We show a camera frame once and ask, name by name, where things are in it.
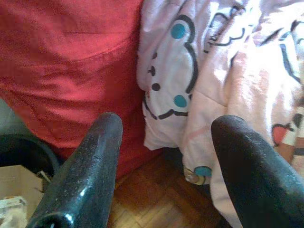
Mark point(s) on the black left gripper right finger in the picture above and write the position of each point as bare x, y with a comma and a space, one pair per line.
256, 180

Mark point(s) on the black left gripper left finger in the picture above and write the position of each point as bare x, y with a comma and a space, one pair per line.
90, 171

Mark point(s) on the black round container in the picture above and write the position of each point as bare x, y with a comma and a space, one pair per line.
26, 154

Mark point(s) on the beige cardboard box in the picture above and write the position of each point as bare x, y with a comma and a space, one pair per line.
21, 183

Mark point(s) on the pink cartoon print blanket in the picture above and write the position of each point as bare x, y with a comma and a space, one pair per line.
237, 78

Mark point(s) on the large red cushion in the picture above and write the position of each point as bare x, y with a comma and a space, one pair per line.
66, 59

